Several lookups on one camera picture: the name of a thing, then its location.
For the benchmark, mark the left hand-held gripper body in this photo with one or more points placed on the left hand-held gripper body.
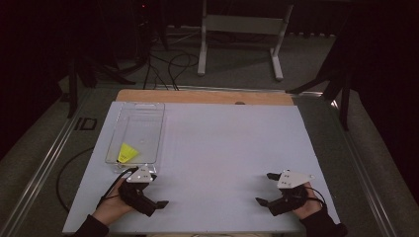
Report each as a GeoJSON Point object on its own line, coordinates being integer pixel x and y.
{"type": "Point", "coordinates": [140, 189]}

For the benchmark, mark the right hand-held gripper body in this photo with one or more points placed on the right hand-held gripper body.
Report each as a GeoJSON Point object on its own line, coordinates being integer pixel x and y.
{"type": "Point", "coordinates": [291, 179]}

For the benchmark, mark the yellow shuttlecock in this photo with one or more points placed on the yellow shuttlecock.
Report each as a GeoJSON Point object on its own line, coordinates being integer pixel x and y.
{"type": "Point", "coordinates": [127, 154]}

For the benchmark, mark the clear plastic container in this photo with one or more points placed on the clear plastic container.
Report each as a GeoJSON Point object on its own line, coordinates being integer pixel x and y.
{"type": "Point", "coordinates": [138, 131]}

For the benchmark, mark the person's right hand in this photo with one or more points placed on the person's right hand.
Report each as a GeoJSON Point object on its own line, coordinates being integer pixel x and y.
{"type": "Point", "coordinates": [311, 205]}

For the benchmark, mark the person's left hand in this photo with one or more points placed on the person's left hand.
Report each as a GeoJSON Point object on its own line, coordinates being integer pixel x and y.
{"type": "Point", "coordinates": [110, 207]}

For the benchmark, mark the white table cover board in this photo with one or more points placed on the white table cover board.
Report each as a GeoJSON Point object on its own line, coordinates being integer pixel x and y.
{"type": "Point", "coordinates": [214, 148]}

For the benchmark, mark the black tripod stand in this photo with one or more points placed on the black tripod stand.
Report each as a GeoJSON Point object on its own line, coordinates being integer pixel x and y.
{"type": "Point", "coordinates": [339, 85]}
{"type": "Point", "coordinates": [85, 70]}

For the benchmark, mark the white metal stand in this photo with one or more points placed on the white metal stand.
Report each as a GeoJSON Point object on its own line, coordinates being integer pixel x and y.
{"type": "Point", "coordinates": [242, 24]}

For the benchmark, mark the metal floor rail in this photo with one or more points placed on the metal floor rail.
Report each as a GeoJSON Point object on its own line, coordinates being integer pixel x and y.
{"type": "Point", "coordinates": [362, 171]}
{"type": "Point", "coordinates": [230, 88]}
{"type": "Point", "coordinates": [46, 164]}

